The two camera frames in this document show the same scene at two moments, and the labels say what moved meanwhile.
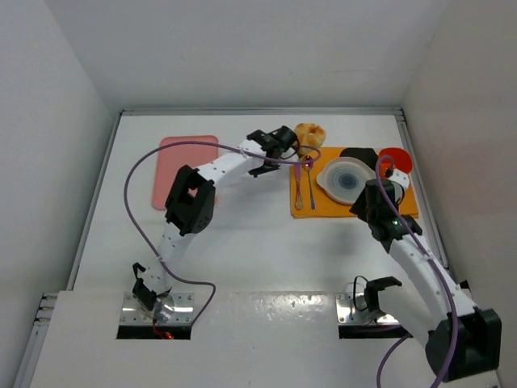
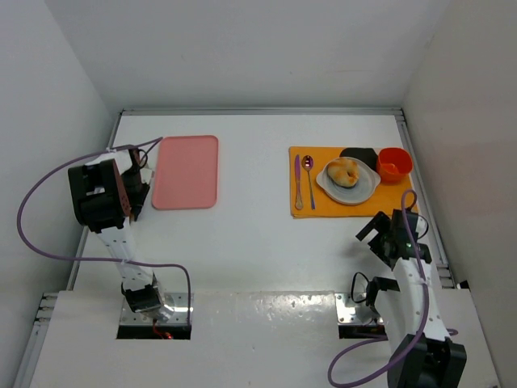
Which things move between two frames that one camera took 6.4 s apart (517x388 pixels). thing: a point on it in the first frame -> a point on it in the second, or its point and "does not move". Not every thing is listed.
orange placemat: [308, 200] does not move
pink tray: [171, 158] does not move
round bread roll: [311, 137] -> [344, 172]
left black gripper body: [299, 153] -> [137, 191]
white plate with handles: [344, 179] does not move
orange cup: [394, 158] does not move
